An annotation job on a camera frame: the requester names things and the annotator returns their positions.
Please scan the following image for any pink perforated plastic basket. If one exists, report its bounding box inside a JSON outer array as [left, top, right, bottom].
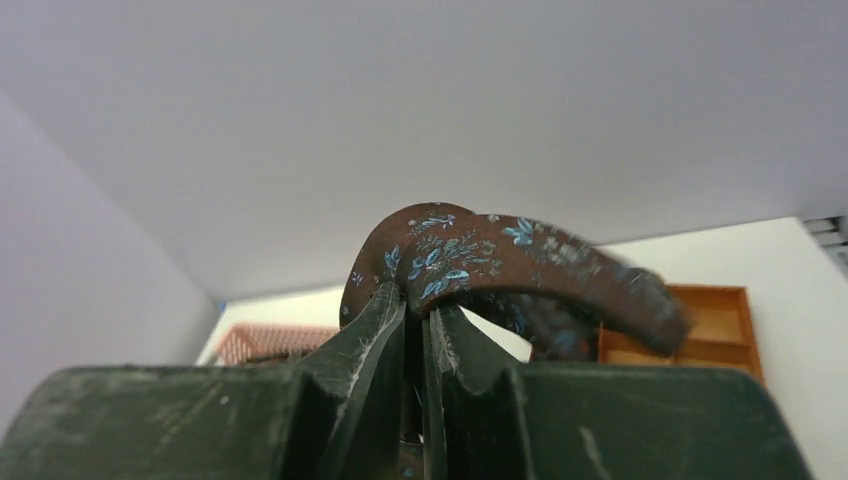
[[200, 323, 339, 366]]

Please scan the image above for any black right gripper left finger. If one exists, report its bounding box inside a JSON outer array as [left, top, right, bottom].
[[1, 284, 406, 479]]

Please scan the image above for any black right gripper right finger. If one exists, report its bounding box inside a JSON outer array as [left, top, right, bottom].
[[422, 307, 812, 479]]

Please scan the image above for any wooden compartment tray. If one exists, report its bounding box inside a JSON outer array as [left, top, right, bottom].
[[598, 284, 765, 383]]

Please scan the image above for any brown floral tie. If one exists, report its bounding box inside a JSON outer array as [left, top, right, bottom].
[[339, 202, 692, 362]]

